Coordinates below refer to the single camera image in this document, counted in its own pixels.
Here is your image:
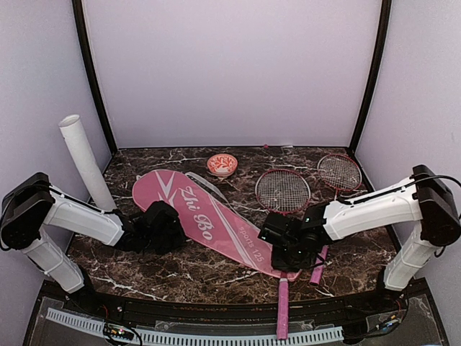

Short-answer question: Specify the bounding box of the red white patterned bowl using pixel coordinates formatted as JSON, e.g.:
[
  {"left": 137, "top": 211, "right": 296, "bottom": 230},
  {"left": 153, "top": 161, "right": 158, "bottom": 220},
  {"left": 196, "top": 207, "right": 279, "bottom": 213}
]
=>
[{"left": 207, "top": 154, "right": 238, "bottom": 177}]

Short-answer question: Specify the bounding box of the pink racket bag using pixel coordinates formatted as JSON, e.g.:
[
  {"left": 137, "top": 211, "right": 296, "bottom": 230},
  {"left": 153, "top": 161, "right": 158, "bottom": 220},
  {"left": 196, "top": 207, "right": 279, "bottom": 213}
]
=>
[{"left": 132, "top": 169, "right": 282, "bottom": 278}]

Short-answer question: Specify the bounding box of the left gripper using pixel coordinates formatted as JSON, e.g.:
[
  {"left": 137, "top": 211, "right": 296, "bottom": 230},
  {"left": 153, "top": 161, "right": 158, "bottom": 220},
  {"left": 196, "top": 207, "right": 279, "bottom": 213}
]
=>
[{"left": 145, "top": 221, "right": 186, "bottom": 254}]

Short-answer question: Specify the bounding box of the left black frame post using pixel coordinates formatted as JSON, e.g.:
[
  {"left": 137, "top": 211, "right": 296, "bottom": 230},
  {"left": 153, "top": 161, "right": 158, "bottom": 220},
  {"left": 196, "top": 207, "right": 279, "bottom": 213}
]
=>
[{"left": 71, "top": 0, "right": 118, "bottom": 156}]

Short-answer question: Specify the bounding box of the white shuttlecock tube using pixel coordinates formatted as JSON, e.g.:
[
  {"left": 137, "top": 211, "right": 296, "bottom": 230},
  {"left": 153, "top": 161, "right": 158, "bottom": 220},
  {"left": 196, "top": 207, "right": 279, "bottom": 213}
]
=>
[{"left": 58, "top": 115, "right": 117, "bottom": 211}]

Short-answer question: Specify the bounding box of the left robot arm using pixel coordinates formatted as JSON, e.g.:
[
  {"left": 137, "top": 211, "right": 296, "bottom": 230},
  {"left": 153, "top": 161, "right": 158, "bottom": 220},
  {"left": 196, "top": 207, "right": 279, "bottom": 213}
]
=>
[{"left": 1, "top": 172, "right": 186, "bottom": 314}]

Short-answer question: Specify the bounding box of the red badminton racket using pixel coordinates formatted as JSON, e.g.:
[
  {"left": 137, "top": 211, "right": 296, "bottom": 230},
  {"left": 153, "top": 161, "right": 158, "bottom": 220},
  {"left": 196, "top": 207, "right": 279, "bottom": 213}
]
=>
[
  {"left": 309, "top": 154, "right": 362, "bottom": 287},
  {"left": 255, "top": 169, "right": 310, "bottom": 340}
]

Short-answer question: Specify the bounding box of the white cable tray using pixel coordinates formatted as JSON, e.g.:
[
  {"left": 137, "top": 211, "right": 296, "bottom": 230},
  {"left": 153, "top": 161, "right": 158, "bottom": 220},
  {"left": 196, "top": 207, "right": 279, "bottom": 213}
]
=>
[{"left": 45, "top": 308, "right": 344, "bottom": 345}]

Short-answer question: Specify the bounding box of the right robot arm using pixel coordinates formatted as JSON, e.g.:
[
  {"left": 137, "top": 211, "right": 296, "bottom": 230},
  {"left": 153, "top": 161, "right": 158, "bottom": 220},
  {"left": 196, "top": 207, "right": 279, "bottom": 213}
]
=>
[{"left": 258, "top": 164, "right": 460, "bottom": 313}]

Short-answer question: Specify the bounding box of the black frame post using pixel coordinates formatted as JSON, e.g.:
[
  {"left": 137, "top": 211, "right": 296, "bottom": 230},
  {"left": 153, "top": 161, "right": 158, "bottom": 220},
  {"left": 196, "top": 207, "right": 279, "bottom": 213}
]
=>
[
  {"left": 348, "top": 0, "right": 393, "bottom": 156},
  {"left": 71, "top": 0, "right": 118, "bottom": 156}
]

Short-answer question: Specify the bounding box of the right black frame post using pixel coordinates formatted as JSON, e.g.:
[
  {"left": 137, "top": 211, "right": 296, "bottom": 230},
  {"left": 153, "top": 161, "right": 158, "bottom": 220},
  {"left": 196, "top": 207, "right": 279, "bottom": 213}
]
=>
[{"left": 348, "top": 0, "right": 393, "bottom": 156}]

